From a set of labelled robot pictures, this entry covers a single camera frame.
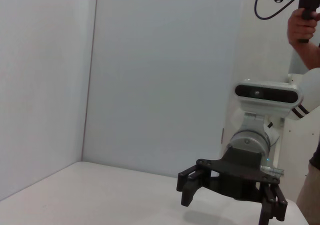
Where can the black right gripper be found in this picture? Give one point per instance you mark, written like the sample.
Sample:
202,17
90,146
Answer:
240,175

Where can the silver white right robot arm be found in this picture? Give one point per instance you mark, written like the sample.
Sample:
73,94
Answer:
310,90

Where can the person's bare forearm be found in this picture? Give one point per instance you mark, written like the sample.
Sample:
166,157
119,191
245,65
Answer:
310,55

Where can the person's bare hand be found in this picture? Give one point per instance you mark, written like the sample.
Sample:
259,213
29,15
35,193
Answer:
301,28

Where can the white perforated cabinet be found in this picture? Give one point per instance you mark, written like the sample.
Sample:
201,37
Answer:
297,145

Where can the dark shirt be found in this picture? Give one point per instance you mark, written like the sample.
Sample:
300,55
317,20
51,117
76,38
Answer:
316,157

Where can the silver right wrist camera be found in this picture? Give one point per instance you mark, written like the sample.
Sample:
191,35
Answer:
265,93

